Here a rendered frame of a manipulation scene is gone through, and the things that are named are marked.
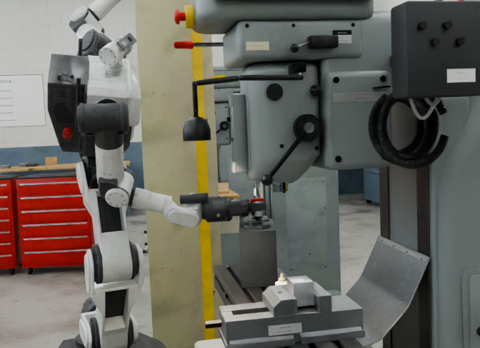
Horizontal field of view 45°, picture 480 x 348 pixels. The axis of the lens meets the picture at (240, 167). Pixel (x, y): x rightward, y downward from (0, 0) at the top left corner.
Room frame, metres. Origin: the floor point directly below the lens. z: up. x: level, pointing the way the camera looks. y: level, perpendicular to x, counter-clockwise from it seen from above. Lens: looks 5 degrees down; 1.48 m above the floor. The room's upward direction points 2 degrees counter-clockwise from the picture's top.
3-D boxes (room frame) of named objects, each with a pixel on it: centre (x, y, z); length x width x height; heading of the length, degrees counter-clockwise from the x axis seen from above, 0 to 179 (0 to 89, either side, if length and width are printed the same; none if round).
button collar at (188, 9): (1.55, 0.12, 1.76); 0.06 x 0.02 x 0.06; 11
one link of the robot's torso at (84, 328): (2.22, 0.55, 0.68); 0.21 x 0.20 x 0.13; 23
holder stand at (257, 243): (1.95, -0.05, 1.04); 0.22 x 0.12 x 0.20; 179
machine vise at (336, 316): (1.42, -0.11, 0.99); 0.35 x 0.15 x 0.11; 100
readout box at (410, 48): (1.32, -0.47, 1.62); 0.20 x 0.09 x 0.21; 101
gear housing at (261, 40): (1.60, -0.15, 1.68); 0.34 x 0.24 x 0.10; 101
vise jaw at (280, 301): (1.41, -0.08, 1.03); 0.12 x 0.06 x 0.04; 10
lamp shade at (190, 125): (1.49, 0.11, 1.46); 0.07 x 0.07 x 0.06
